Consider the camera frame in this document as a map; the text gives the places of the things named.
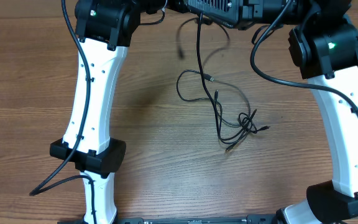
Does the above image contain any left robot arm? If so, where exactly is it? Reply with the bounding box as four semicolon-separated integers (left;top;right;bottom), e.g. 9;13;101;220
50;1;167;223

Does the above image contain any thin black usb cable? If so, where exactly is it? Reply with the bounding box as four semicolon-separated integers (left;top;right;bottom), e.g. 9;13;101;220
175;17;270;153

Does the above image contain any thick black usb-c cable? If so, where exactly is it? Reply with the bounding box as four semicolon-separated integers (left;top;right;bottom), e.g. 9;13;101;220
175;12;257;147

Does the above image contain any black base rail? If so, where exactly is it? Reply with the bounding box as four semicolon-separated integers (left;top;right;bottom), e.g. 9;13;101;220
57;214;291;224

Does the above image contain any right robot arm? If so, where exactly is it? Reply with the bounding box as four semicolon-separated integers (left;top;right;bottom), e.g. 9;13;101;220
185;1;358;223

